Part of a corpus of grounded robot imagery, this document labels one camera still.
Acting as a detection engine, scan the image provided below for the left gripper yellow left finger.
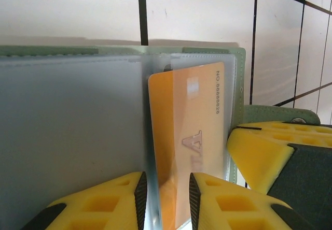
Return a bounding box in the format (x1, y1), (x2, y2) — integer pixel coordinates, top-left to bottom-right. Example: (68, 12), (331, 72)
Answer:
(27, 171), (148, 230)

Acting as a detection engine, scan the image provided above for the green leather card holder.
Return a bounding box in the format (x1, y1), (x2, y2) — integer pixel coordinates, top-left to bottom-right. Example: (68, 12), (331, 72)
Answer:
(0, 45), (322, 230)

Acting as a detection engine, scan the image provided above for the orange gold VIP card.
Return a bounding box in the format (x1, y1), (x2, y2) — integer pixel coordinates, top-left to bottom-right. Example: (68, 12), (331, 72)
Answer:
(147, 61), (229, 229)

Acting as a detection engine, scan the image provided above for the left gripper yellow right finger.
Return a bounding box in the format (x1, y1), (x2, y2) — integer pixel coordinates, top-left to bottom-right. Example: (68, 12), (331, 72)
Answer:
(188, 172), (316, 230)

